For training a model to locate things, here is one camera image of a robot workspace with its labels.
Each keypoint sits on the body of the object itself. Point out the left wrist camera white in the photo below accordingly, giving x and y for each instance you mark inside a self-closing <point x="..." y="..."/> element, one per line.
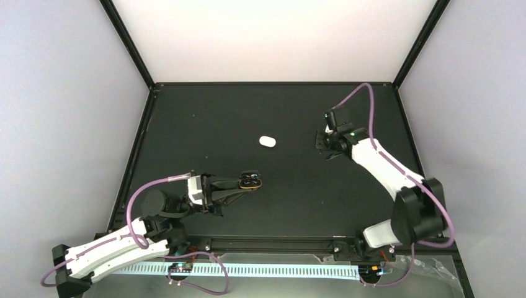
<point x="195" y="190"/>

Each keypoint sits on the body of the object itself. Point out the light blue cable duct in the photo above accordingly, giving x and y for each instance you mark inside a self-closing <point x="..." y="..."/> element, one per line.
<point x="313" y="271"/>

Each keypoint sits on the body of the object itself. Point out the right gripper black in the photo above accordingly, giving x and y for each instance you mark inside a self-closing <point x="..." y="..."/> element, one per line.
<point x="319" y="145"/>

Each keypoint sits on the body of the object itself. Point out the black frame post left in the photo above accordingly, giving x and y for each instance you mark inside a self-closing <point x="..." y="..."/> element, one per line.
<point x="125" y="37"/>

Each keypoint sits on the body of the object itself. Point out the black earbud case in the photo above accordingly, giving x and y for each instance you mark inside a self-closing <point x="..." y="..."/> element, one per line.
<point x="250" y="180"/>

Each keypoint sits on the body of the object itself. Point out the black frame post right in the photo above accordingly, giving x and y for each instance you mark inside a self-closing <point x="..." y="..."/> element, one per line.
<point x="418" y="45"/>

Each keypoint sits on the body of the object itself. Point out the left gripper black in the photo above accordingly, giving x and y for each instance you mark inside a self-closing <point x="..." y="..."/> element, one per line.
<point x="221" y="196"/>

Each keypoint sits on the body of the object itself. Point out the white earbud charging case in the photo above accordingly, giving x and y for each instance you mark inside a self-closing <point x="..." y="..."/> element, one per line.
<point x="267" y="141"/>

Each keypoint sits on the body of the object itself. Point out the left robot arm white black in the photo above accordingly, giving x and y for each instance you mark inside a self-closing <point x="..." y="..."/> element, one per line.
<point x="153" y="229"/>

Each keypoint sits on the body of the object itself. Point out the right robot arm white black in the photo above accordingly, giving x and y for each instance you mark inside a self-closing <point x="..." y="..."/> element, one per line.
<point x="418" y="211"/>

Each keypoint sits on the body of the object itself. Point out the black frame post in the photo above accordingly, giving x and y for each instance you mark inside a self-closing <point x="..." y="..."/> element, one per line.
<point x="418" y="45"/>
<point x="125" y="37"/>

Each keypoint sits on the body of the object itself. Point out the black aluminium rail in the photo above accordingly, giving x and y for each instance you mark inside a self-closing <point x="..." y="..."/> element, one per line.
<point x="342" y="249"/>

